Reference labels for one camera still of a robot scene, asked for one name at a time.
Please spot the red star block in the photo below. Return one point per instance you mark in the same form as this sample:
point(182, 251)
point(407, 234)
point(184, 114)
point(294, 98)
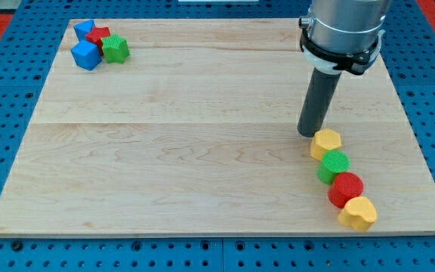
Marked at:
point(96, 35)

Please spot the green circle block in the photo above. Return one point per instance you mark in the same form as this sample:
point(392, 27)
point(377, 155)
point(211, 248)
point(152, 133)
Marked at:
point(333, 163)

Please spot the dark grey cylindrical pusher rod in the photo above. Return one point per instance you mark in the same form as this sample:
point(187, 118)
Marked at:
point(316, 104)

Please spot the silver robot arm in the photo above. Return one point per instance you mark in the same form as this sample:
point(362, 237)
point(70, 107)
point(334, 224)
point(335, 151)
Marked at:
point(337, 36)

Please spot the wooden board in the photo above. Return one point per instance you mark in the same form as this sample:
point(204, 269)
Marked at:
point(195, 134)

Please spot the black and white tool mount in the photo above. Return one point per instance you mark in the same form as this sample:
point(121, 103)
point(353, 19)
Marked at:
point(334, 63)

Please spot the yellow hexagon block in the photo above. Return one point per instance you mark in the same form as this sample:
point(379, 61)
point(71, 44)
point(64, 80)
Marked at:
point(323, 141)

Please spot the blue triangle block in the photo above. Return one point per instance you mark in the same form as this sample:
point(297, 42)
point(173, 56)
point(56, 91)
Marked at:
point(83, 28)

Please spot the blue cube block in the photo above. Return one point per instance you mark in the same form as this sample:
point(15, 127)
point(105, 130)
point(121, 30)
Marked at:
point(86, 55)

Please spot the green star block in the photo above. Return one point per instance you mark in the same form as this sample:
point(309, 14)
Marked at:
point(115, 49)

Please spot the yellow heart block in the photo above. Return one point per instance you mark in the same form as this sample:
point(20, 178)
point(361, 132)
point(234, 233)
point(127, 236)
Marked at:
point(358, 213)

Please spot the red circle block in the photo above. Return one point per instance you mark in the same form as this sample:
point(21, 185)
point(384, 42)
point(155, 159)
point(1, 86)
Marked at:
point(345, 186)

